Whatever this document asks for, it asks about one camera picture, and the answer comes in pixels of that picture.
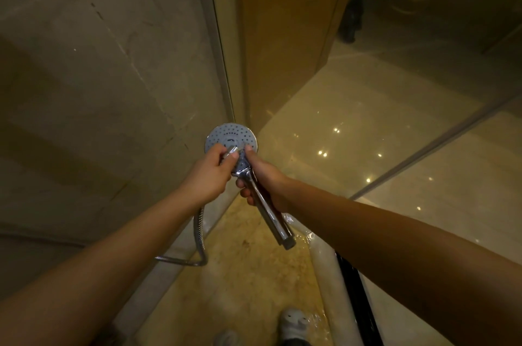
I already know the person's right hand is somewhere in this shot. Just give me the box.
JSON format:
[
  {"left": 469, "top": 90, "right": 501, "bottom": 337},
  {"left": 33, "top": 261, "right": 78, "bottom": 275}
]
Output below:
[{"left": 236, "top": 145, "right": 295, "bottom": 212}]

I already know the person's left hand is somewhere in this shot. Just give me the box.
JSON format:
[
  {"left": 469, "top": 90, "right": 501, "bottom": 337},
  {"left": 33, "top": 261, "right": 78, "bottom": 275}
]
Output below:
[{"left": 179, "top": 143, "right": 241, "bottom": 209}]

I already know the chrome handheld shower head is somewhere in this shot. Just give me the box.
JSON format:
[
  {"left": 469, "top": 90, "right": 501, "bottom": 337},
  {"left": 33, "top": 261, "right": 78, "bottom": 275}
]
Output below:
[{"left": 204, "top": 123, "right": 297, "bottom": 251}]

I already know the person's left forearm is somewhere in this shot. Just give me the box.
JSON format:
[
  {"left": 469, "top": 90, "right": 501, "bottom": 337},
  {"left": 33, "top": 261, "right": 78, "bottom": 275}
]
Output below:
[{"left": 0, "top": 191, "right": 201, "bottom": 346}]

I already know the person's right forearm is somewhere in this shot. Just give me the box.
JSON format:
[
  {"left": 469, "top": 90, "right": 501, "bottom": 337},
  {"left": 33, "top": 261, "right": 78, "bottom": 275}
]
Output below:
[{"left": 281, "top": 178, "right": 522, "bottom": 346}]

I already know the glass shower panel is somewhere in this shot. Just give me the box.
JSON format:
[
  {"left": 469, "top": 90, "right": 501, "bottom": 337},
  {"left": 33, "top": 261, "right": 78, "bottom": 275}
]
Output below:
[{"left": 204, "top": 0, "right": 522, "bottom": 200}]

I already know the wooden cabinet panel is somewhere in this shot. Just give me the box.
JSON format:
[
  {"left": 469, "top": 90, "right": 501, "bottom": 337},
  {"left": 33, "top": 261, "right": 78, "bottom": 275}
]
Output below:
[{"left": 232, "top": 0, "right": 369, "bottom": 132}]

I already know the marble shower curb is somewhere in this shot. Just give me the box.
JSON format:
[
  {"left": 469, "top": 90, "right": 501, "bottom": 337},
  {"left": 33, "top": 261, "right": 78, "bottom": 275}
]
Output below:
[{"left": 284, "top": 214, "right": 364, "bottom": 346}]

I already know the person's right grey shoe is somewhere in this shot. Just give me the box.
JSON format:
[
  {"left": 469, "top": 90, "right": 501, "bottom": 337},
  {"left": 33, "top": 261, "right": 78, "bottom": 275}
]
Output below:
[{"left": 278, "top": 308, "right": 312, "bottom": 343}]

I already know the dark object on floor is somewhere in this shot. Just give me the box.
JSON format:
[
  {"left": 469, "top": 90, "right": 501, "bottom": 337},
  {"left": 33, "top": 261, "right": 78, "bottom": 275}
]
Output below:
[{"left": 338, "top": 0, "right": 364, "bottom": 44}]

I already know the black door seal strip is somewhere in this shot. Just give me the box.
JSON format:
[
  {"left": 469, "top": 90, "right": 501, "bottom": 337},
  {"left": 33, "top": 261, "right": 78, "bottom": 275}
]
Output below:
[{"left": 335, "top": 252, "right": 384, "bottom": 346}]

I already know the chrome shower hose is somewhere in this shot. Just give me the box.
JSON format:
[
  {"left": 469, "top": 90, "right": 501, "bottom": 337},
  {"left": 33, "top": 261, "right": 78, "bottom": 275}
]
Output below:
[{"left": 154, "top": 206, "right": 209, "bottom": 267}]

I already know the metal glass panel frame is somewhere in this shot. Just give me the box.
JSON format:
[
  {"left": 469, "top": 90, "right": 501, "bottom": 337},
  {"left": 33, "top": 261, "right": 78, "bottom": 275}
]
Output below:
[{"left": 189, "top": 0, "right": 236, "bottom": 123}]

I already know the metal glass door rail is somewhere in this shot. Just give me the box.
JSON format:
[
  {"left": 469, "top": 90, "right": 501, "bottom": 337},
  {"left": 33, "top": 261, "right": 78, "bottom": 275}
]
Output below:
[{"left": 349, "top": 91, "right": 522, "bottom": 201}]

